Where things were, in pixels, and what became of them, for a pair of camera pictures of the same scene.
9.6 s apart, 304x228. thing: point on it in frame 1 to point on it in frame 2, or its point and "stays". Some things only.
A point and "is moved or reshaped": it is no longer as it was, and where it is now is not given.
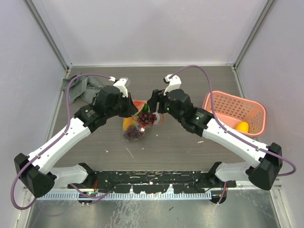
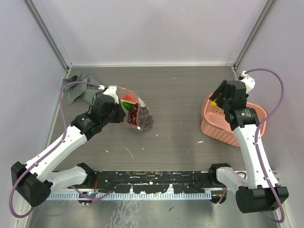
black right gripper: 153,101 to 221,89
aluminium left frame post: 39,14 stays
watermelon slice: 139,105 is moved or reshaped
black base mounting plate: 154,181 stays
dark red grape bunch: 133,133 to 145,120
